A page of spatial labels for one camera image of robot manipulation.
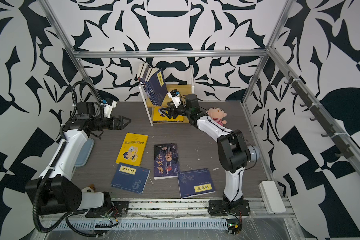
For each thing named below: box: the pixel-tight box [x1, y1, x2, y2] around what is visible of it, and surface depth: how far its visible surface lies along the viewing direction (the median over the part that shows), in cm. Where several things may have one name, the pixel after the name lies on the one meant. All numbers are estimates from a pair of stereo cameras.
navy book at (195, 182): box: [177, 168, 216, 199], surface depth 83 cm
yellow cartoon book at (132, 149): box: [115, 132, 149, 167], surface depth 96 cm
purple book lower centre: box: [154, 143, 179, 180], surface depth 91 cm
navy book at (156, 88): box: [145, 68, 169, 106], surface depth 87 cm
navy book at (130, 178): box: [110, 162, 151, 195], surface depth 85 cm
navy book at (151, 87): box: [145, 70, 158, 106], surface depth 84 cm
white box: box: [258, 180, 287, 214], surface depth 76 cm
